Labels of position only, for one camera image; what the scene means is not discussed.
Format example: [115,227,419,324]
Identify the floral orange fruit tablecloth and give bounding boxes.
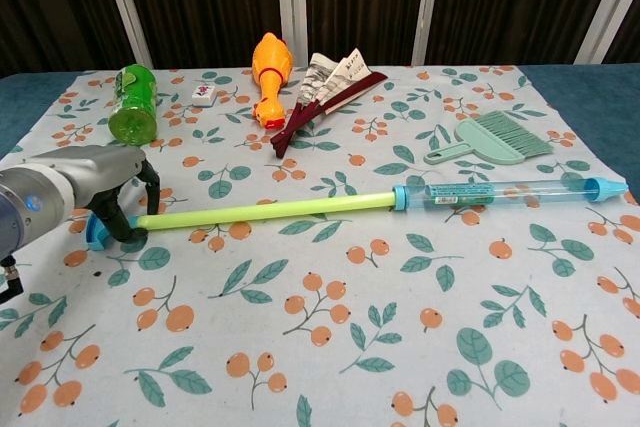
[0,64,640,427]

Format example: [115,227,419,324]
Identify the long plastic water pump toy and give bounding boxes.
[85,176,629,251]

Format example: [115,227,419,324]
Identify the yellow rubber chicken toy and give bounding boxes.
[251,32,294,132]

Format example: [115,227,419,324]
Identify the small mint green brush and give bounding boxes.
[472,110,555,159]

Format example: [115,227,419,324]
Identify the folding paper fan dark ribs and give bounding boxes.
[270,47,390,160]

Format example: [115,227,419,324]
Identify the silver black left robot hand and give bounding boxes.
[22,144,163,244]

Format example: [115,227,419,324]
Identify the small mint green dustpan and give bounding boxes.
[423,119,501,167]

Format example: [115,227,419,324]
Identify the white mahjong tile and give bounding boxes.
[189,82,217,109]

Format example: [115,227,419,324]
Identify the green plastic drink bottle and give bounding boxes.
[108,63,159,144]

